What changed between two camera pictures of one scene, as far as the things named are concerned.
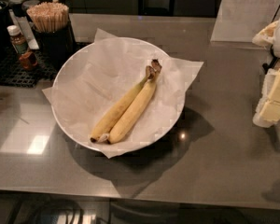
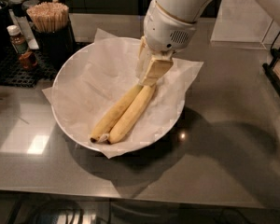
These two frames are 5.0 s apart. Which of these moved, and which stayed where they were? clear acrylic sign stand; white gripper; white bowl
Moved: white gripper
Stayed: white bowl; clear acrylic sign stand
